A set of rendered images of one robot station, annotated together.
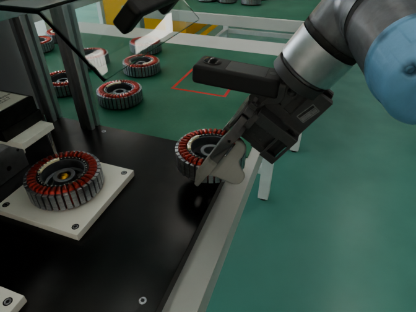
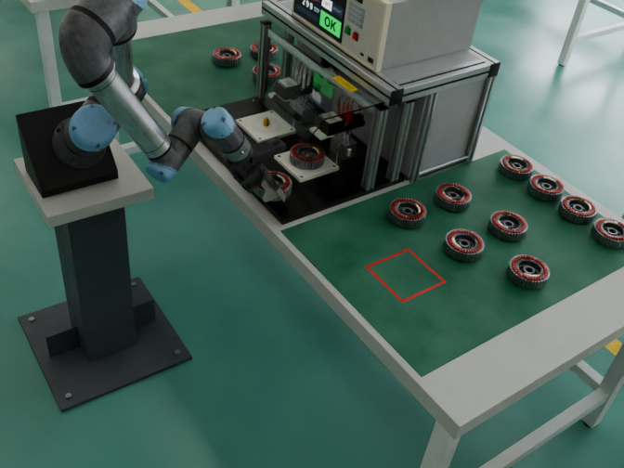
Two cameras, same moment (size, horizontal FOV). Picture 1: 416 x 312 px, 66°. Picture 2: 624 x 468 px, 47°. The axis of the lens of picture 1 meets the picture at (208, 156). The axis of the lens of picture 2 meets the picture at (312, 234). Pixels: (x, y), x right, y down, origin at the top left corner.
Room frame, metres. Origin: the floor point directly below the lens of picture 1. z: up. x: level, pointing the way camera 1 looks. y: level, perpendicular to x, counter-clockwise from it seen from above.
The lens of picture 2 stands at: (1.38, -1.39, 2.05)
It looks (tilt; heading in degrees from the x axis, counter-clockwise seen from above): 40 degrees down; 120
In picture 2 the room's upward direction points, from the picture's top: 7 degrees clockwise
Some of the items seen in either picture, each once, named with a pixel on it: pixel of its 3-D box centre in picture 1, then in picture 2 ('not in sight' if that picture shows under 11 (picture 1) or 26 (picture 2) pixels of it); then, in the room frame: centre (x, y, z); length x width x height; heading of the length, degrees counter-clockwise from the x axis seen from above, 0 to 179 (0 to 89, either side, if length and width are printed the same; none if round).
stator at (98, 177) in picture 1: (65, 178); (306, 156); (0.38, 0.22, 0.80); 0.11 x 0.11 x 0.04
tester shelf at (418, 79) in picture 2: not in sight; (375, 36); (0.38, 0.56, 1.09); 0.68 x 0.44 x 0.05; 160
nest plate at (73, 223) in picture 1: (69, 190); (306, 162); (0.38, 0.22, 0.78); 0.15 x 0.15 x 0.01; 70
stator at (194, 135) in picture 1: (210, 153); (272, 185); (0.42, 0.00, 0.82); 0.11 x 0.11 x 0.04
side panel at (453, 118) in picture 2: not in sight; (449, 128); (0.71, 0.53, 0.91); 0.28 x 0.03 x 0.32; 70
